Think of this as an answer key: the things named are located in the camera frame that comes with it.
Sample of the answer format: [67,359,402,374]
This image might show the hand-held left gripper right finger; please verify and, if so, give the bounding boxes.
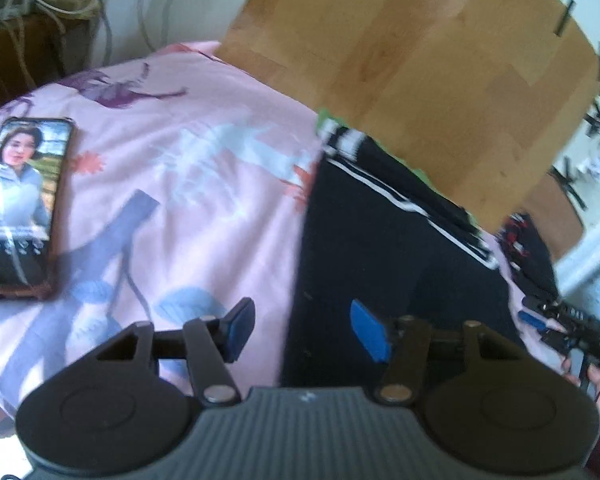
[349,299,526,406]

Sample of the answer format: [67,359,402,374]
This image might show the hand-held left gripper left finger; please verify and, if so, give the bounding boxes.
[96,297,257,407]

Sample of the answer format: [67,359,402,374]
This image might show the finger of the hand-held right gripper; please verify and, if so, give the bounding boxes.
[522,296,561,313]
[518,310,550,333]

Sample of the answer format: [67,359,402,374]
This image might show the black garment with white stripes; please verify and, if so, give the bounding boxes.
[280,120,527,391]

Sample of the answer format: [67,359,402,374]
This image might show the green garment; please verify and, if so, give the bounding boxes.
[314,106,481,233]

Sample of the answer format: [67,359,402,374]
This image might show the person's right hand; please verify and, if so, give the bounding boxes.
[561,352,600,423]

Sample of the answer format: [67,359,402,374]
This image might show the red black patterned cloth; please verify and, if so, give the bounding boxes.
[499,211,560,293]

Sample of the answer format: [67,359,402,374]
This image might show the white furniture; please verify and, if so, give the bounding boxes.
[554,212,600,322]

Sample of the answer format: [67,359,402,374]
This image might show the pink floral bed sheet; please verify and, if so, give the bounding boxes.
[0,40,563,441]

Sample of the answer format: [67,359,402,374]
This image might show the black metal stand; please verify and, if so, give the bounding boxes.
[550,42,600,211]

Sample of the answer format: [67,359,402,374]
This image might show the smartphone in brown case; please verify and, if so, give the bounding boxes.
[0,116,76,302]

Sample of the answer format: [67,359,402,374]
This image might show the wooden headboard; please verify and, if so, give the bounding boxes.
[219,0,600,235]

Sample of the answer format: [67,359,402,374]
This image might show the dark wooden nightstand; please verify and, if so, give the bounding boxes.
[0,7,103,118]

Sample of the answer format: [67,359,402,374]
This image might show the blue wall cable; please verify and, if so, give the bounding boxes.
[161,0,193,48]

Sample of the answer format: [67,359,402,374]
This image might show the pink wall cable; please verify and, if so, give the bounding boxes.
[136,0,162,55]

